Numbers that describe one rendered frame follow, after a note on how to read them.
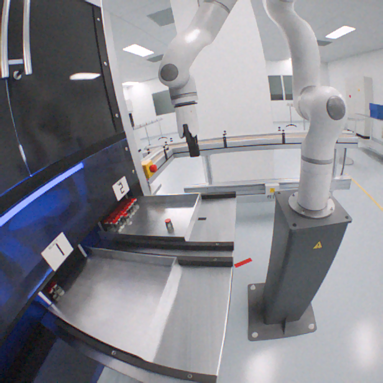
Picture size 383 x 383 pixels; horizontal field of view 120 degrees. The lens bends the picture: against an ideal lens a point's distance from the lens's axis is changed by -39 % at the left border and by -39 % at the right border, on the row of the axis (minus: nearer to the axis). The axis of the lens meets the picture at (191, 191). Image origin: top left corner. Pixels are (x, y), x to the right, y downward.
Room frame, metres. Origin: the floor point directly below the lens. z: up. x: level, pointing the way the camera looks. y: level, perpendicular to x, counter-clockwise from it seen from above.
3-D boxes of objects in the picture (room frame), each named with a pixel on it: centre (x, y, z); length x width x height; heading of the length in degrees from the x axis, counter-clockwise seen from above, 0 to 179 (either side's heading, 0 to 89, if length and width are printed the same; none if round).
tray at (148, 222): (0.58, 0.17, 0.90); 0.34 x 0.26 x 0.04; 72
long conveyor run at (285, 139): (1.35, -0.56, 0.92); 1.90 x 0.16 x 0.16; 72
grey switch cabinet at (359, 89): (4.24, -6.14, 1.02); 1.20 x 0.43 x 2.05; 162
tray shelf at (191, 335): (0.40, 0.15, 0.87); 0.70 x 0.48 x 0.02; 162
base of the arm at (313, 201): (0.47, -0.44, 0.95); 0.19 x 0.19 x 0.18
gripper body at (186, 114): (0.59, -0.04, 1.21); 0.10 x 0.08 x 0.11; 162
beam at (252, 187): (1.30, -0.71, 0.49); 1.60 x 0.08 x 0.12; 72
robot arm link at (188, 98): (0.59, -0.04, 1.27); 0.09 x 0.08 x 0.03; 162
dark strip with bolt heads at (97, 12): (0.71, 0.22, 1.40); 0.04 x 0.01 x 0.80; 162
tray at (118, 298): (0.26, 0.27, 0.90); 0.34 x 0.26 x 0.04; 72
